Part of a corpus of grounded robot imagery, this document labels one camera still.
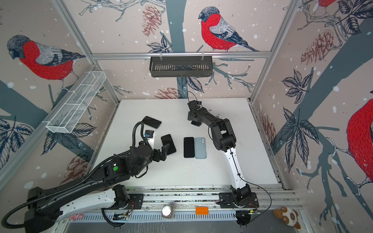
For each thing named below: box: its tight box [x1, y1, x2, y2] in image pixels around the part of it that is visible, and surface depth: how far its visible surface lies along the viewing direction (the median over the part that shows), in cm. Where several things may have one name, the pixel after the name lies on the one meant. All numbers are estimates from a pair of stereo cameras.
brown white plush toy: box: [272, 206, 302, 230], surface depth 69 cm
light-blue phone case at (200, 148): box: [194, 136, 207, 160], surface depth 95 cm
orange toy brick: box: [195, 206, 209, 216], surface depth 72 cm
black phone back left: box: [141, 116, 162, 129], surface depth 110 cm
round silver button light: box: [161, 204, 173, 219], surface depth 64 cm
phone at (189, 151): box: [183, 136, 195, 158], surface depth 95 cm
